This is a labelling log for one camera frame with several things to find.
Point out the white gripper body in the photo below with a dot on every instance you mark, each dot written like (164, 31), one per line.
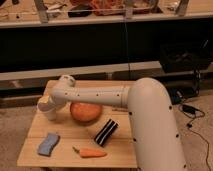
(47, 108)

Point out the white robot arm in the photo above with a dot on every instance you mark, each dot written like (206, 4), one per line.
(156, 137)

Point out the orange ceramic bowl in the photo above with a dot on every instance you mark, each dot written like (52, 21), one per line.
(85, 112)

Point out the black white striped ceramic cup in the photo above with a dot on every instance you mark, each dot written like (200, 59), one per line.
(106, 132)

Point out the orange carrot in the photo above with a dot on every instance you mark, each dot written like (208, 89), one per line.
(88, 153)

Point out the long workbench shelf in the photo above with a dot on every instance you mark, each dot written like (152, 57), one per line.
(37, 45)

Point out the small wooden table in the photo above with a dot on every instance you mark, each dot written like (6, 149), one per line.
(119, 147)

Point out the black box on floor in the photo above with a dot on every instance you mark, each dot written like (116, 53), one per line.
(181, 57)

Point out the black power adapter with cable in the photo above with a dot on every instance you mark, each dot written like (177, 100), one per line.
(194, 113)

